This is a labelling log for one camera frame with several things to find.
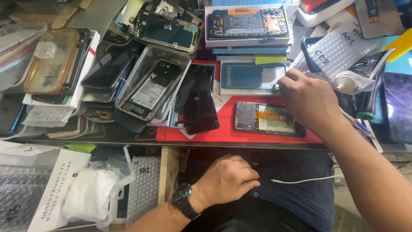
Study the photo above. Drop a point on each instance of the person's right hand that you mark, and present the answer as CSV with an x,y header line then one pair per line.
x,y
309,100

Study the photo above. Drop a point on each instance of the person's left hand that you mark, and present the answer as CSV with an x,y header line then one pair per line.
x,y
222,180

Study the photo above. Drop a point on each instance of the person's right fingers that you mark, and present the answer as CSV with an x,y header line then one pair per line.
x,y
288,83

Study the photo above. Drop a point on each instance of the green sticky note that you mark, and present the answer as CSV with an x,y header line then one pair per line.
x,y
270,60

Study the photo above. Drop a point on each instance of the dark blue phone case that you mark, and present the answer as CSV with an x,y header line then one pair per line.
x,y
307,53

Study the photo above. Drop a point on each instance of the phone panel with blue film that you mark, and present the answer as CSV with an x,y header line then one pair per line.
x,y
251,75

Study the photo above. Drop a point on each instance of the opened phone with orange flex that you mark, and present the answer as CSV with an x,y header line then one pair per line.
x,y
267,119

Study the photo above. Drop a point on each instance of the stack of flat phone boxes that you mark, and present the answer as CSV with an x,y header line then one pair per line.
x,y
251,48

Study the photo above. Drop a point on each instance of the bubble wrap bag with writing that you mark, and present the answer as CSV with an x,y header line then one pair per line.
x,y
341,48

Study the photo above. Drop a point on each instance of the white glue tube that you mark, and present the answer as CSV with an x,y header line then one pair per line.
x,y
357,79

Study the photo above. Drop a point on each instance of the red work mat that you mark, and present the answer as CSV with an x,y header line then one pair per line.
x,y
231,129

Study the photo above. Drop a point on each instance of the opened phone with black battery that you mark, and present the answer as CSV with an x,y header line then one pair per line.
x,y
246,22

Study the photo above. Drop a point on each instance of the white phone with red cover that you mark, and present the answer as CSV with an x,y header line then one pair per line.
x,y
318,9

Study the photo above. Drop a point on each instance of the blue pen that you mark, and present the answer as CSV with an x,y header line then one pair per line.
x,y
360,125

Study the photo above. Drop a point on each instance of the black phone screen panel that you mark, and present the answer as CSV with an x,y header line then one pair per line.
x,y
199,103

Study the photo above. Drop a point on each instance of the dark glossy phone screen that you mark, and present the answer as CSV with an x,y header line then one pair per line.
x,y
399,106

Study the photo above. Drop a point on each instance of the grey screen panel with flex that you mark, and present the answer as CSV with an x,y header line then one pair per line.
x,y
379,16

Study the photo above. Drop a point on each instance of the yellow plastic pry tool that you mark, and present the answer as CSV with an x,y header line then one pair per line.
x,y
400,45

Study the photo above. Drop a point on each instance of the person's dark blue trousers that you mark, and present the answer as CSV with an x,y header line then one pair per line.
x,y
289,206

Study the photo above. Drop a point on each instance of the opened phone with white battery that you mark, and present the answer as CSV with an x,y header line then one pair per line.
x,y
151,90

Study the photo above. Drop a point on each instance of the clear plastic tray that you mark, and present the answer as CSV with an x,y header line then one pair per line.
x,y
151,54

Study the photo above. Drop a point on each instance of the wooden plank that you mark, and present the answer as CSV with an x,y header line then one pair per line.
x,y
168,174

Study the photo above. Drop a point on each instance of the black wristwatch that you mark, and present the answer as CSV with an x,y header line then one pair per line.
x,y
183,199

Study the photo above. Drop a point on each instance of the small bubble wrap bag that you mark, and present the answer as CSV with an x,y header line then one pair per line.
x,y
143,190

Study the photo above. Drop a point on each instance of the pile of black phones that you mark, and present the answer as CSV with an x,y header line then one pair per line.
x,y
107,72

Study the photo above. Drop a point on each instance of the green paper slip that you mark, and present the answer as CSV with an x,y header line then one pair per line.
x,y
80,148

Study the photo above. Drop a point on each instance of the plastic bag with white cloth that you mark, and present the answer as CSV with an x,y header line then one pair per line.
x,y
90,196

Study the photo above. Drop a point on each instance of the amber clear phone case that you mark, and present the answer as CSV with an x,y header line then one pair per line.
x,y
51,64

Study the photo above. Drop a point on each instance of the small clear plastic cap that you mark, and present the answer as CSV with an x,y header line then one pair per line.
x,y
45,50

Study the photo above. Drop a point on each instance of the white printed cardboard box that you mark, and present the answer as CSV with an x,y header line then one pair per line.
x,y
54,196

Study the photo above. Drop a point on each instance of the heap of clear plastic bags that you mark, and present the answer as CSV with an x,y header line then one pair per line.
x,y
17,48

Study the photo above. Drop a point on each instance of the white paper sheet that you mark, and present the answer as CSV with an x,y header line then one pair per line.
x,y
22,149

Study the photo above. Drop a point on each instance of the blue-edged black phone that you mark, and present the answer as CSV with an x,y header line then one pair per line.
x,y
11,112

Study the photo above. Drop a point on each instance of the large bubble wrap bag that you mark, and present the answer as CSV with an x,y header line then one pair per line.
x,y
19,196

